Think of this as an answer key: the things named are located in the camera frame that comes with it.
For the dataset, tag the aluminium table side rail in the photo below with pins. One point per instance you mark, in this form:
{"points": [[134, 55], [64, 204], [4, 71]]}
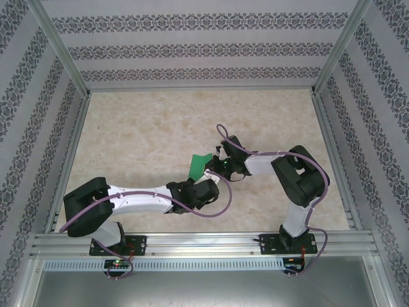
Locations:
{"points": [[325, 128], [79, 128]]}

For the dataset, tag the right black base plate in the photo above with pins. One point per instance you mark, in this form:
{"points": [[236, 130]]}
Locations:
{"points": [[266, 244]]}

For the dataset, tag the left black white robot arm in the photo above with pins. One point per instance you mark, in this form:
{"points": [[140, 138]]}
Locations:
{"points": [[140, 204]]}

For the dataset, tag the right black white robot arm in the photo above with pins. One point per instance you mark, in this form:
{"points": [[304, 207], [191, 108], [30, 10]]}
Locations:
{"points": [[300, 182]]}

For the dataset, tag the aluminium mounting rail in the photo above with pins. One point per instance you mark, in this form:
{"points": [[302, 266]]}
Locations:
{"points": [[204, 243]]}

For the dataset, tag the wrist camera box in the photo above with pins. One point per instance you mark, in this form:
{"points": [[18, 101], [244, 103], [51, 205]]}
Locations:
{"points": [[212, 176], [220, 153]]}

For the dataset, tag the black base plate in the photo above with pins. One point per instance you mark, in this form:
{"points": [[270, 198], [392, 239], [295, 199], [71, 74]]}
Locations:
{"points": [[266, 244], [140, 244]]}

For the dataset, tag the small circuit board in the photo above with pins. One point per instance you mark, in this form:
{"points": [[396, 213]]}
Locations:
{"points": [[292, 263], [116, 263]]}

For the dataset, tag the aluminium frame post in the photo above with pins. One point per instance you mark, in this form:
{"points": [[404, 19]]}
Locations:
{"points": [[340, 48], [64, 52]]}

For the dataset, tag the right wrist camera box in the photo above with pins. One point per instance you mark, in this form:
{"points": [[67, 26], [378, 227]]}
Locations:
{"points": [[220, 153]]}

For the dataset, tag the green square paper sheet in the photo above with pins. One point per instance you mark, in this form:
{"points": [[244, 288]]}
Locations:
{"points": [[196, 166]]}

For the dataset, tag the left small circuit board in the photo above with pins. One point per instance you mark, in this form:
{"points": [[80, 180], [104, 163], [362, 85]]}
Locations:
{"points": [[116, 263]]}

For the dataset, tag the right small circuit board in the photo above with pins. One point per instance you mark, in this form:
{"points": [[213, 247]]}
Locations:
{"points": [[292, 263]]}

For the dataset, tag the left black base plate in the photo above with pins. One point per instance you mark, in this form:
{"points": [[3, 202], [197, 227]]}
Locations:
{"points": [[140, 244]]}

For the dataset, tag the grey metal sheet panel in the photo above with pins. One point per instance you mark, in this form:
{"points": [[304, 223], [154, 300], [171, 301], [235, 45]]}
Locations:
{"points": [[204, 291]]}

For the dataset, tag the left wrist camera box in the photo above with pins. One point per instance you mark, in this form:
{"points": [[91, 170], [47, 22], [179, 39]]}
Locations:
{"points": [[212, 176]]}

